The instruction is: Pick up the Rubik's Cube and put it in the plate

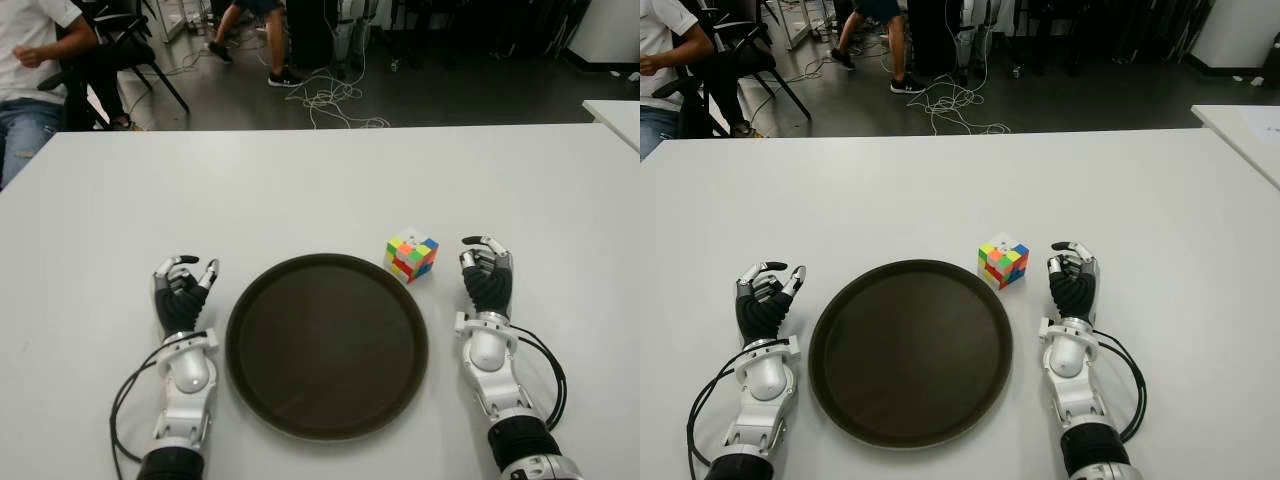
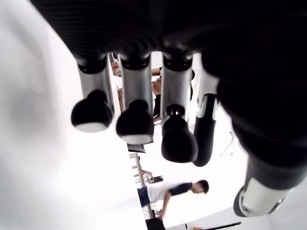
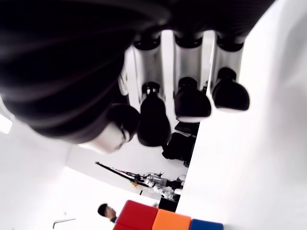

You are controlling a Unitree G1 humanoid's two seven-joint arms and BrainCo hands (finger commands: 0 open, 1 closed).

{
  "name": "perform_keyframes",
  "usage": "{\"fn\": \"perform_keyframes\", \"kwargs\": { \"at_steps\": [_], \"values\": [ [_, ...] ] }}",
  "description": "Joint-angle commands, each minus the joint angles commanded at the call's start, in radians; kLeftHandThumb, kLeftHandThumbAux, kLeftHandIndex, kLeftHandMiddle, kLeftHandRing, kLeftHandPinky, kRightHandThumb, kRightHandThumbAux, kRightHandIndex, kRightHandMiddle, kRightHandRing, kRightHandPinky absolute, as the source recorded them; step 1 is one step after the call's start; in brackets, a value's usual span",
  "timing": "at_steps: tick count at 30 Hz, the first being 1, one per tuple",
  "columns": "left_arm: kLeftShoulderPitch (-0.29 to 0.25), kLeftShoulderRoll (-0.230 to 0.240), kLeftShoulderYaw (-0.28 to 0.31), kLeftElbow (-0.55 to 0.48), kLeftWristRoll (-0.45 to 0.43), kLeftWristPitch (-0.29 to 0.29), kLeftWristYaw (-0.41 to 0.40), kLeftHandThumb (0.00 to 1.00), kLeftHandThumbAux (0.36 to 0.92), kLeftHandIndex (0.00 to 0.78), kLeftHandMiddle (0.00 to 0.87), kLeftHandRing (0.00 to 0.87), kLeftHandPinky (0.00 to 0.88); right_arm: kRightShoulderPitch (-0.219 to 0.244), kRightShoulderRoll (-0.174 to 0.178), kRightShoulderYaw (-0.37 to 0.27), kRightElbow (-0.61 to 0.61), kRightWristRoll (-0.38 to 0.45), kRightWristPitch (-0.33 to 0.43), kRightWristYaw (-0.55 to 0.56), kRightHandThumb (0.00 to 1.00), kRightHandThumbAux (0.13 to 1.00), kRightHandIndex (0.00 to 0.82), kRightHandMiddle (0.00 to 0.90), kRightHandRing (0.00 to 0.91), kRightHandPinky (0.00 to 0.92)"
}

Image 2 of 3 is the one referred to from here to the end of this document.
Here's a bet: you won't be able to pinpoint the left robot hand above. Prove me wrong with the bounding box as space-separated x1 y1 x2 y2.
28 0 307 218

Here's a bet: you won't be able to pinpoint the metal frame rack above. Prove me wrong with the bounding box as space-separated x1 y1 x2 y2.
129 153 159 219

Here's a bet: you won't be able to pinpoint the black cabinet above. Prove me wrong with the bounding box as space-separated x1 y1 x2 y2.
145 217 166 230

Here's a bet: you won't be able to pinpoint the person white shirt navy sleeves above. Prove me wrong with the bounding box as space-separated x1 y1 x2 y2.
138 179 209 218

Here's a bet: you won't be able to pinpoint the person in black shirt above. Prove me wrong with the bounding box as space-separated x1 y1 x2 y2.
151 67 166 120

